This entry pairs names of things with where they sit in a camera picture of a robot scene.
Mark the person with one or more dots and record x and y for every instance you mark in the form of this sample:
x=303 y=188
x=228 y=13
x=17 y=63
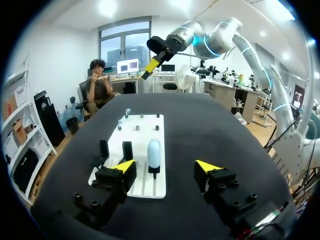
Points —
x=98 y=90

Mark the white earbud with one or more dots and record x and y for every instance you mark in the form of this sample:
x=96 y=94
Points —
x=120 y=123
x=128 y=111

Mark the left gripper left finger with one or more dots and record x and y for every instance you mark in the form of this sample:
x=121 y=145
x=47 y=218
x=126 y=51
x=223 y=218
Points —
x=110 y=180

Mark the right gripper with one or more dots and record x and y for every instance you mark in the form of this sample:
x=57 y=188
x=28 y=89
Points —
x=158 y=46

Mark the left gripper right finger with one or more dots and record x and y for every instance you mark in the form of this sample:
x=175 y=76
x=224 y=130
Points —
x=222 y=185

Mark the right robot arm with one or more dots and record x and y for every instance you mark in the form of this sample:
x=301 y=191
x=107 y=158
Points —
x=250 y=55

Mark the pale blue earbud case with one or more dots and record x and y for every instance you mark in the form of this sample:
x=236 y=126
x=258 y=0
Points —
x=154 y=152

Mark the white plate with black stands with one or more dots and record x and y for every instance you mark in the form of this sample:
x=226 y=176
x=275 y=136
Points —
x=140 y=135

